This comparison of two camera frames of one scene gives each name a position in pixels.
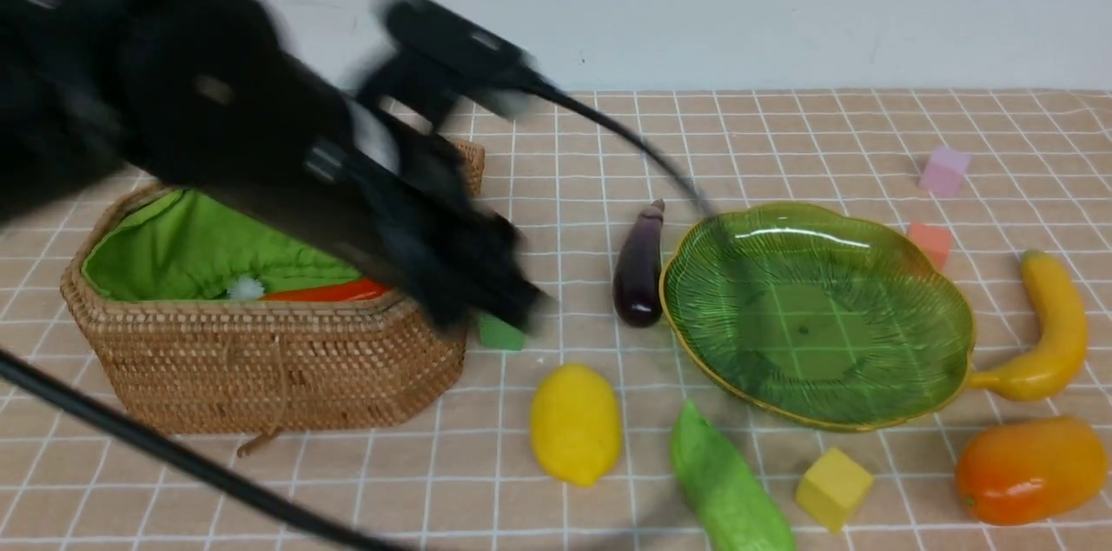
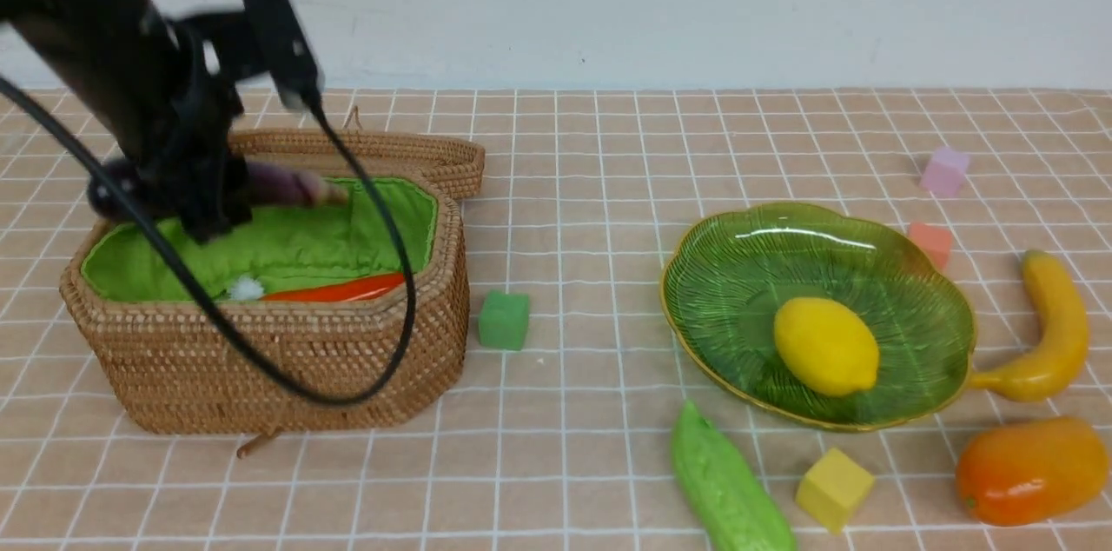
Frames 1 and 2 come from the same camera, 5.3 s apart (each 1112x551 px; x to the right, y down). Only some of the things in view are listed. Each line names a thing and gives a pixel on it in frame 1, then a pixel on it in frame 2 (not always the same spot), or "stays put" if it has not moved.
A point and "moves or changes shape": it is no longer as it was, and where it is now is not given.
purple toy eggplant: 638,283 moves or changes shape
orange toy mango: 1025,471 stays put
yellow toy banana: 1048,366 stays put
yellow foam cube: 833,487 stays put
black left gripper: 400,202 → 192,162
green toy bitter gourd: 738,512 stays put
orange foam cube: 936,242 stays put
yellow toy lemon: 575,420 → 826,347
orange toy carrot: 345,292 stays put
